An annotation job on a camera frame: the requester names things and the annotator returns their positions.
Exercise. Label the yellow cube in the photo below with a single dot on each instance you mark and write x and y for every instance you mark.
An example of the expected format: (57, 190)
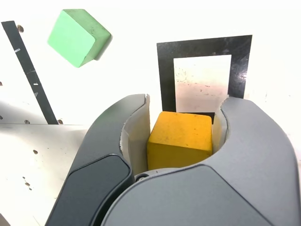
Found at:
(181, 136)

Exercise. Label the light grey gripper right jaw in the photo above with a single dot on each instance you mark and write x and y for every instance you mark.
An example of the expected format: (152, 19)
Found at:
(223, 193)

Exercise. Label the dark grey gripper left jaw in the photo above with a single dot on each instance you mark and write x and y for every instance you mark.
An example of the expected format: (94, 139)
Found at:
(98, 164)

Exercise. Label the green cube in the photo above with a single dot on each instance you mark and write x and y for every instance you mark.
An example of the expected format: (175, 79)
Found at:
(75, 40)

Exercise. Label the black tape strip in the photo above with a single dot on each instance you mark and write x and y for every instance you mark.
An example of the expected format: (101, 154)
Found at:
(28, 70)

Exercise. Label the black tape square outline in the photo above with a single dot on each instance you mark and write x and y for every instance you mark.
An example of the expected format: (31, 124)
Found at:
(164, 70)

